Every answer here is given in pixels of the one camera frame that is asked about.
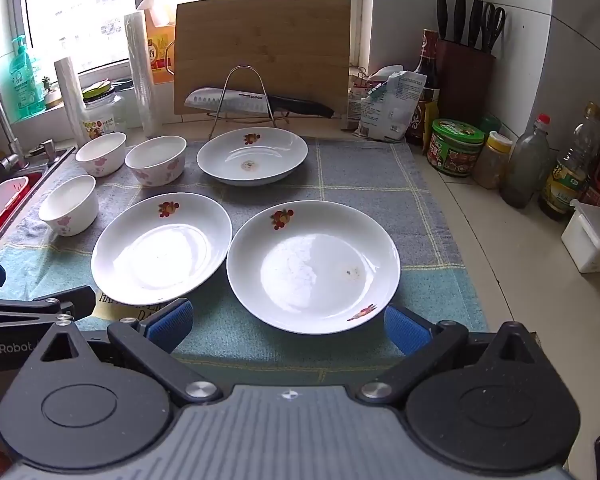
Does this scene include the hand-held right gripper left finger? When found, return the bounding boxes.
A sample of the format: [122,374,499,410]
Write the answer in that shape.
[40,298,222,406]

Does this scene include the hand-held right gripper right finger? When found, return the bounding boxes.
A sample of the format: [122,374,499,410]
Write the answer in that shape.
[356,305,538,404]

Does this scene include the white bowl with pink flowers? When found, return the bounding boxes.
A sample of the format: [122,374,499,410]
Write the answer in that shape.
[38,175,99,237]
[75,131,127,177]
[124,135,188,185]

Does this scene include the white plate with two flower prints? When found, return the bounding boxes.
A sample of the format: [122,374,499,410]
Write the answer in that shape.
[226,200,402,335]

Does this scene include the white plate with brown stain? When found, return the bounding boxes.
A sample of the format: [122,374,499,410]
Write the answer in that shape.
[196,127,309,187]

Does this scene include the grey and teal checked cloth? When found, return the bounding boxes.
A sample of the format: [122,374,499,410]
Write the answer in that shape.
[0,135,491,376]

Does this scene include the metal faucet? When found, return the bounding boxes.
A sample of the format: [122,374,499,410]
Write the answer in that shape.
[0,87,28,171]

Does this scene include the sauce jar with green lid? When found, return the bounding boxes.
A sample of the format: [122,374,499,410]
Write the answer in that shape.
[426,118,486,177]

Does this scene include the spice jar with yellow lid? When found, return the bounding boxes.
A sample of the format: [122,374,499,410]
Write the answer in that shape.
[472,131,514,190]

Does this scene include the small potted plant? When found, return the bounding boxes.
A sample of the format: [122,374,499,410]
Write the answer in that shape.
[40,76,63,108]

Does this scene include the short plastic wrap roll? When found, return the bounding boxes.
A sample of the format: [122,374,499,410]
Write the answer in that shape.
[54,56,88,142]

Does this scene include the green detergent bottle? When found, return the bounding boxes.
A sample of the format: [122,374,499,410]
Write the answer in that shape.
[7,35,46,121]

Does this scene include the clear bottle with red cap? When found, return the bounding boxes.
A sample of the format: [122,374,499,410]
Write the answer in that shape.
[500,113,552,209]

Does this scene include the white plastic container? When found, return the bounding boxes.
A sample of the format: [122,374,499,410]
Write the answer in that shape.
[561,199,600,274]

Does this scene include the yellow seasoning box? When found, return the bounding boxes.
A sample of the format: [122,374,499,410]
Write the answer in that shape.
[405,100,440,147]

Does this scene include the crumpled white bag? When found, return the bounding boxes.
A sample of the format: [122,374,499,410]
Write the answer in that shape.
[355,71,427,143]

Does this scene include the oil bottle with yellow cap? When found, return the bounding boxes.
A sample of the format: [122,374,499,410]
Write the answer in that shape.
[537,101,600,222]

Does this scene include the dark red knife block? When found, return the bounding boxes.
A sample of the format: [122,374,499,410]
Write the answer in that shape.
[436,37,497,126]

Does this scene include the tall plastic wrap roll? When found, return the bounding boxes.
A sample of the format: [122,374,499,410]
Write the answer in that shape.
[124,10,160,133]

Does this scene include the white packet with red label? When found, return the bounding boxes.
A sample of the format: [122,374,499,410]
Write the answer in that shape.
[347,64,406,131]

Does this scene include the dark soy sauce bottle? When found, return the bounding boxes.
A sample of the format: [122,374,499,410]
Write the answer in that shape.
[412,29,441,106]

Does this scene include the orange cooking wine jug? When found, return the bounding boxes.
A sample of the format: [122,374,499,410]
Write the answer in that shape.
[136,0,177,86]

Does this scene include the window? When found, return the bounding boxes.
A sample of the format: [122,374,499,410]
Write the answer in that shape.
[0,0,361,78]

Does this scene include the bamboo cutting board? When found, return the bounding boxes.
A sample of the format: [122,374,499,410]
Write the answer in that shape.
[164,0,352,118]

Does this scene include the black kitchen scissors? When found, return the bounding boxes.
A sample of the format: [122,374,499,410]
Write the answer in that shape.
[481,2,507,56]

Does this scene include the kitchen knife with black handle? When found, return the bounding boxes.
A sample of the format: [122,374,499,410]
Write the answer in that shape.
[184,86,335,120]

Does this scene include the metal wire rack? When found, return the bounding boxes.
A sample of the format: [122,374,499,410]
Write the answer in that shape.
[207,65,292,137]

